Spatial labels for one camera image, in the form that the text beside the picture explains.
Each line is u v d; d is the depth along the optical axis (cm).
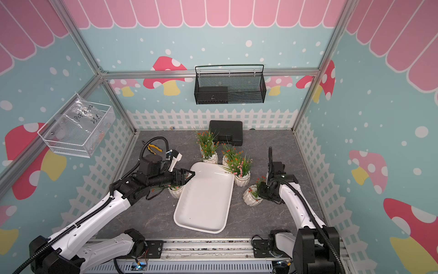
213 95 87
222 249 76
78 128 71
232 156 100
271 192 70
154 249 75
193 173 72
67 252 40
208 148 94
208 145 95
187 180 69
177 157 69
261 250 74
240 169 83
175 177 65
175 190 83
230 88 92
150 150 109
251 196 80
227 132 117
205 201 88
